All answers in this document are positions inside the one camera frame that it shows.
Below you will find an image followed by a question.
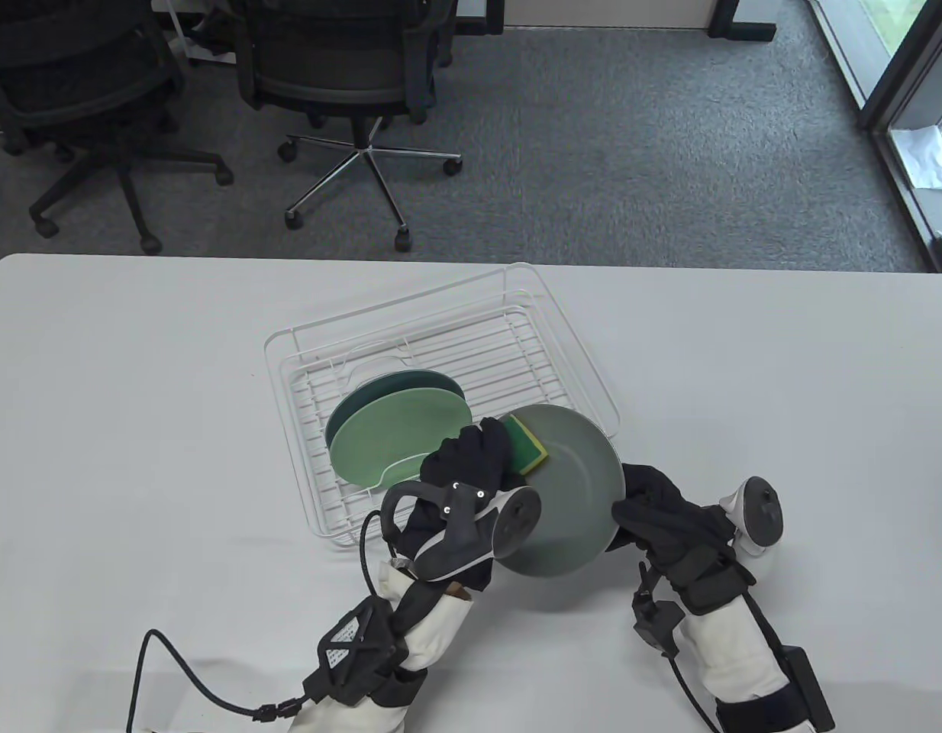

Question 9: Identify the yellow green sponge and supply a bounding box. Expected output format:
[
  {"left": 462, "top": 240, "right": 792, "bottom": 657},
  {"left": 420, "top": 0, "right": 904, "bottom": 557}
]
[{"left": 502, "top": 415, "right": 550, "bottom": 473}]

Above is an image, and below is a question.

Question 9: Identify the white wire dish rack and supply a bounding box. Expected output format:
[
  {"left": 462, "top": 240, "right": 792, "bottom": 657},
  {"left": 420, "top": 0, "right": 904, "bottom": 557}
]
[{"left": 263, "top": 262, "right": 622, "bottom": 551}]

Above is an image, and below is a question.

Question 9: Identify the grey plate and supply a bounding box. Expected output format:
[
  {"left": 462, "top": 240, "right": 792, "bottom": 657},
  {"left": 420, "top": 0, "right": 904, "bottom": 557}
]
[{"left": 495, "top": 405, "right": 626, "bottom": 581}]

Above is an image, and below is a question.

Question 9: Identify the black forearm strap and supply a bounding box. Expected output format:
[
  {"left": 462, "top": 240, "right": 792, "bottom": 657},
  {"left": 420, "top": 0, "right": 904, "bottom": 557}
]
[
  {"left": 370, "top": 666, "right": 427, "bottom": 709},
  {"left": 714, "top": 687, "right": 806, "bottom": 733}
]

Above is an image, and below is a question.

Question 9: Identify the light green plate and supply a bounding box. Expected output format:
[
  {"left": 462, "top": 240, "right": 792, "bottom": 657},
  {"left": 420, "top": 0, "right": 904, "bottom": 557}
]
[{"left": 330, "top": 387, "right": 472, "bottom": 487}]

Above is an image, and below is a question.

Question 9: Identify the teal plate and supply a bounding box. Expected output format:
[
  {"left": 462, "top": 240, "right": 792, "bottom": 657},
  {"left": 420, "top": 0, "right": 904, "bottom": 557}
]
[{"left": 324, "top": 370, "right": 466, "bottom": 445}]

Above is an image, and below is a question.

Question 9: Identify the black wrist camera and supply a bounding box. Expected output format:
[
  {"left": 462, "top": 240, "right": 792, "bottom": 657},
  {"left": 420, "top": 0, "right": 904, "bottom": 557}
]
[{"left": 631, "top": 561, "right": 686, "bottom": 655}]

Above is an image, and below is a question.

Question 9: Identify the person's left hand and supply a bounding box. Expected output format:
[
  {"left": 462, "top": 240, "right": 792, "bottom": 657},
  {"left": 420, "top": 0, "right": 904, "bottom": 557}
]
[{"left": 398, "top": 416, "right": 518, "bottom": 595}]

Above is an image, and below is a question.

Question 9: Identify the grey white hand controller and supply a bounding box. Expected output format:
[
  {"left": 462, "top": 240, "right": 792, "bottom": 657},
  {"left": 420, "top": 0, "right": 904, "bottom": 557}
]
[
  {"left": 379, "top": 481, "right": 543, "bottom": 585},
  {"left": 718, "top": 476, "right": 785, "bottom": 558}
]

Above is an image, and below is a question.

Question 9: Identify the black office chair chrome base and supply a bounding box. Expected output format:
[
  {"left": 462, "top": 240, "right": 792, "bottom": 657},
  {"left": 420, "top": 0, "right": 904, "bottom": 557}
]
[{"left": 231, "top": 0, "right": 464, "bottom": 253}]

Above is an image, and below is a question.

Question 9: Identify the black forearm battery box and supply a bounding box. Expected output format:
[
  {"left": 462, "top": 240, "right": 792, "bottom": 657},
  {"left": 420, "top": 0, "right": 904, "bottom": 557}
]
[
  {"left": 302, "top": 597, "right": 409, "bottom": 707},
  {"left": 780, "top": 645, "right": 836, "bottom": 732}
]

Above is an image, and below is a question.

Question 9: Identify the person's right hand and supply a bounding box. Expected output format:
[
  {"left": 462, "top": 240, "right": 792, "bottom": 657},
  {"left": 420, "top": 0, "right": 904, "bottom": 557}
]
[{"left": 611, "top": 463, "right": 756, "bottom": 612}]

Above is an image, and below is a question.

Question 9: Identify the thin black cable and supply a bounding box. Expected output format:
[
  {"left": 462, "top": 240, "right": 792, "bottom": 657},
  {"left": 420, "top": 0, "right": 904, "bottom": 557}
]
[
  {"left": 664, "top": 651, "right": 720, "bottom": 733},
  {"left": 360, "top": 510, "right": 389, "bottom": 598}
]

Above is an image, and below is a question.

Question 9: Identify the black office chair left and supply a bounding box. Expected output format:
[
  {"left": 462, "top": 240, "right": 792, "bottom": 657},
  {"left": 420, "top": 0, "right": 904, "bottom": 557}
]
[{"left": 0, "top": 0, "right": 235, "bottom": 257}]

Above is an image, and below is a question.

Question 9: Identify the black braided cable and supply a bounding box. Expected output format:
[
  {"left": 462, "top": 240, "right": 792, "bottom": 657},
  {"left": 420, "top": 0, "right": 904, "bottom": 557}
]
[{"left": 127, "top": 629, "right": 310, "bottom": 733}]

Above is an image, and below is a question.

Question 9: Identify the black window frame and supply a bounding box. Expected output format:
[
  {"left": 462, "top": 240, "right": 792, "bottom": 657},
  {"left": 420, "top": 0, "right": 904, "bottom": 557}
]
[{"left": 805, "top": 0, "right": 942, "bottom": 273}]

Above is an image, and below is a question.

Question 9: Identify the person's left forearm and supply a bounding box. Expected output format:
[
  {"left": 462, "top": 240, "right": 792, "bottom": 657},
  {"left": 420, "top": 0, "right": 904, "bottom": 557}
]
[{"left": 288, "top": 567, "right": 473, "bottom": 733}]

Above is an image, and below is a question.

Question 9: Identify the white paper sheet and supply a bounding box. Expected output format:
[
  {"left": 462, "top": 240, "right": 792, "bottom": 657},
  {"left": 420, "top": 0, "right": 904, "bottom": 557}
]
[{"left": 891, "top": 124, "right": 942, "bottom": 190}]

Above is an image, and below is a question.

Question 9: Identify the black desk foot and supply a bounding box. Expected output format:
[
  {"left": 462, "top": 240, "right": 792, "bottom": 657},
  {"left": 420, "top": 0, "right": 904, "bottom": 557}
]
[
  {"left": 454, "top": 0, "right": 506, "bottom": 35},
  {"left": 708, "top": 0, "right": 777, "bottom": 40}
]

